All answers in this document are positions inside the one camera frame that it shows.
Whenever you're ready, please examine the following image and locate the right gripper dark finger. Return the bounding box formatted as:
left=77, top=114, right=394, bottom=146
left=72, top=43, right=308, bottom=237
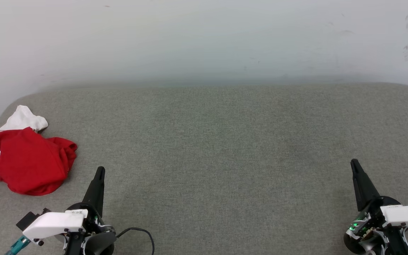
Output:
left=350, top=159, right=381, bottom=212

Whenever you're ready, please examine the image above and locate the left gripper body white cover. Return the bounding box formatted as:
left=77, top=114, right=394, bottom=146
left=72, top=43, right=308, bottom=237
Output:
left=23, top=203, right=116, bottom=248

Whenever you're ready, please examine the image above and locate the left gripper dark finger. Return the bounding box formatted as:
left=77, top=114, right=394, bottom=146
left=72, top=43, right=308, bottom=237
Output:
left=83, top=166, right=106, bottom=217

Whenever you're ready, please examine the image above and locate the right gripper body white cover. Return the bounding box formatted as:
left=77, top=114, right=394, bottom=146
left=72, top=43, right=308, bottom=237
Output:
left=346, top=197, right=408, bottom=236

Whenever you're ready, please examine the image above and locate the red white jersey shirt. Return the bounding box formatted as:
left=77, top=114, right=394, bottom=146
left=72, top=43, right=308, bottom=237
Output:
left=0, top=105, right=78, bottom=196

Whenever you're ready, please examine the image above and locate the teal cable connector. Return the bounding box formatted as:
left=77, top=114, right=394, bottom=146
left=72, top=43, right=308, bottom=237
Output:
left=6, top=236, right=31, bottom=255

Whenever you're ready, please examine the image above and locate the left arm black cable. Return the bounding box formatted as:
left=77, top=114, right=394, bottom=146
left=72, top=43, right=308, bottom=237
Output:
left=115, top=227, right=155, bottom=255

